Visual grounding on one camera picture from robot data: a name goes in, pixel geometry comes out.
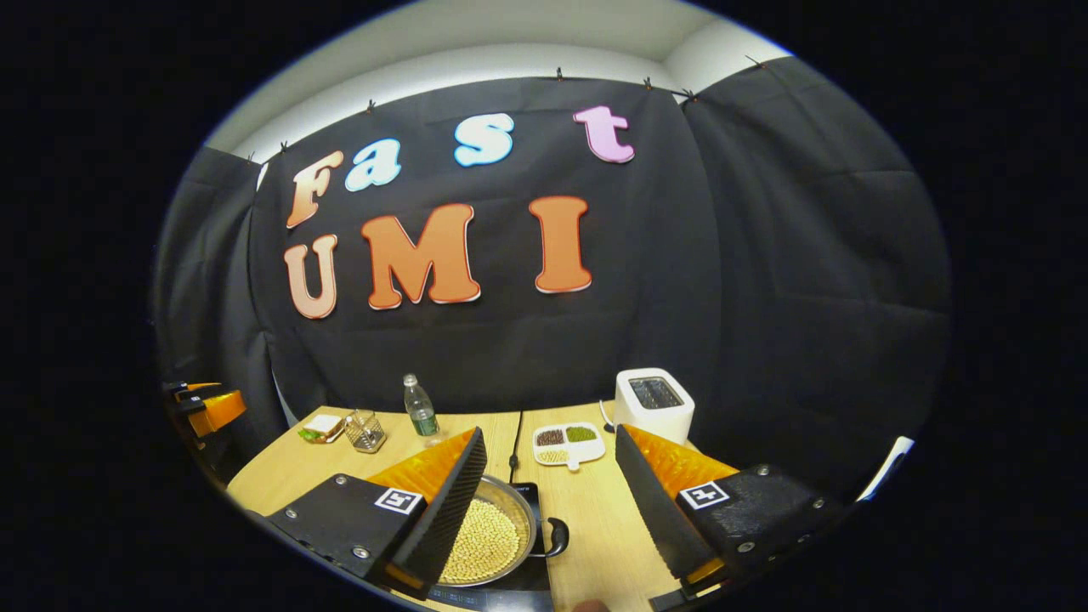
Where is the white toaster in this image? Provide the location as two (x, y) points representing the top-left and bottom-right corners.
(614, 368), (695, 445)

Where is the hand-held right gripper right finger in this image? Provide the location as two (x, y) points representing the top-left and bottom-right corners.
(615, 423), (847, 606)

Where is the sandwich on white plate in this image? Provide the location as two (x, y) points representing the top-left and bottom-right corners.
(297, 414), (346, 445)

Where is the stainless steel pot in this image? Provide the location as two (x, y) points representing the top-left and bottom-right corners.
(438, 474), (570, 587)

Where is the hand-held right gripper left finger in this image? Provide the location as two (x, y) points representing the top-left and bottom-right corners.
(268, 427), (488, 600)

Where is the clear plastic water bottle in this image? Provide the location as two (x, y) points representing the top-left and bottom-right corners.
(403, 374), (440, 443)

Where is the black induction cooktop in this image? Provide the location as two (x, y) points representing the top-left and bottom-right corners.
(421, 482), (558, 612)

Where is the pile of yellow soybeans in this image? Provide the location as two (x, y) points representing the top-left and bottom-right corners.
(440, 497), (521, 586)

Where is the wire utensil holder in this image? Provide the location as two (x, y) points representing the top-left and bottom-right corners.
(344, 410), (387, 453)

